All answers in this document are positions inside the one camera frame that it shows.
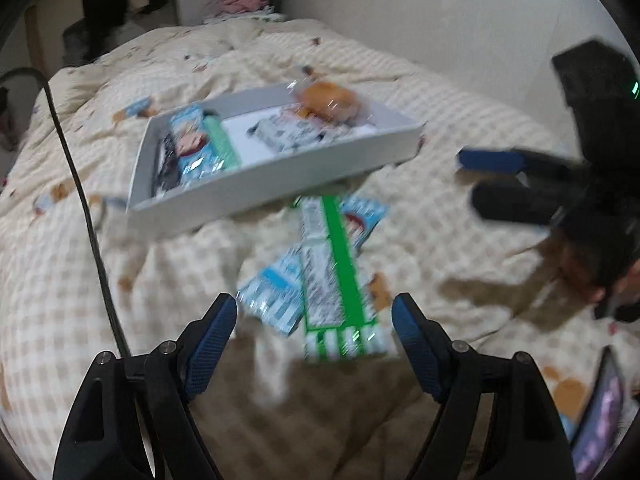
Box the dark hair claw clip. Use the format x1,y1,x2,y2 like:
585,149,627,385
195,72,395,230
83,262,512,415
152,132,181,196

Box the smartphone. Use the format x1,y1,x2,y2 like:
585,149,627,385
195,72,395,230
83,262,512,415
570,345,626,480

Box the blue cartoon snack packet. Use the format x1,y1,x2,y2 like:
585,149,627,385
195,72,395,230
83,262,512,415
340,194,391,253
167,107,226,186

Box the orange bread packet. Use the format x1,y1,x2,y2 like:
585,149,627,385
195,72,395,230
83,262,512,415
295,80,363,126

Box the pink clothing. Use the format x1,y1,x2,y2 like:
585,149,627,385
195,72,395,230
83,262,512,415
207,0,268,16

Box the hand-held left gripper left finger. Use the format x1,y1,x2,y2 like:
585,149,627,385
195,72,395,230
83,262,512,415
52,292,238,480

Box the person's right hand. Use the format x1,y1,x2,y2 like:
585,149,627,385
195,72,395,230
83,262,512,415
560,250,640,307

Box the thick black cable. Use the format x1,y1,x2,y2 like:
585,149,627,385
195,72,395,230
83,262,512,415
0,66,128,358

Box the black white cow packet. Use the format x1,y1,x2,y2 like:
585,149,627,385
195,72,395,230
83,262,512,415
250,110,321,151

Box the white cardboard box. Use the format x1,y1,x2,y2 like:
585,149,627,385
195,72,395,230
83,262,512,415
125,82,421,241

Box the black hanging bag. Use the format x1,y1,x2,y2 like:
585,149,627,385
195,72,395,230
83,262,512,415
0,85,18,151

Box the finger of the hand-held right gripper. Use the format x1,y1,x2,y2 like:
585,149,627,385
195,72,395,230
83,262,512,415
457,147,576,178
471,180,571,226

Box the green hand cream tube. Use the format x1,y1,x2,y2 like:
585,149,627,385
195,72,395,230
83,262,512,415
202,115,243,171

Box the white patterned cloth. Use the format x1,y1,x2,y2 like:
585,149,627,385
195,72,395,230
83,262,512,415
202,5,288,23

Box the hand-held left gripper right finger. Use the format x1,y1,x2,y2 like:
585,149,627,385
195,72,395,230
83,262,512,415
391,292,571,480

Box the green white striped long packet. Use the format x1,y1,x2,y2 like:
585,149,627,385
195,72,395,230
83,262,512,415
292,194,398,363

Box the blue white striped snack packet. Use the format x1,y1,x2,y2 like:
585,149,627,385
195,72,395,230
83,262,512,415
236,245,306,337

